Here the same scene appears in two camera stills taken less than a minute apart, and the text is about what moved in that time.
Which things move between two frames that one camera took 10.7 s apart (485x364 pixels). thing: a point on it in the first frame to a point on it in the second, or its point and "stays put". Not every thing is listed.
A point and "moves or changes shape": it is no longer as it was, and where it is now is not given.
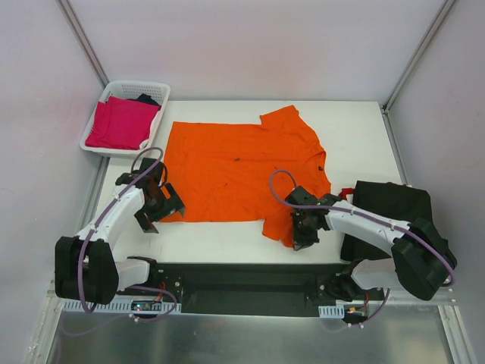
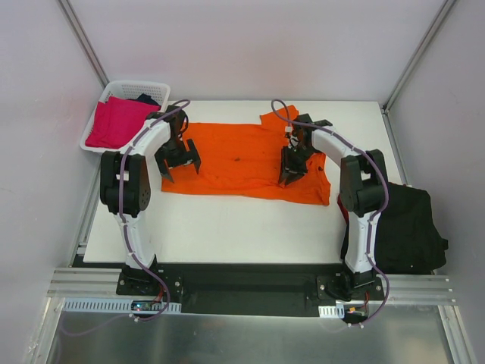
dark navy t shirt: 147,98 stays put
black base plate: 247,290 stays put
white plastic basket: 158,92 stays put
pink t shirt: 120,123 stays put
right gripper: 301,233 to 292,161
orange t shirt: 223,172 moves or changes shape
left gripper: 160,211 to 178,159
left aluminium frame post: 67,10 stays put
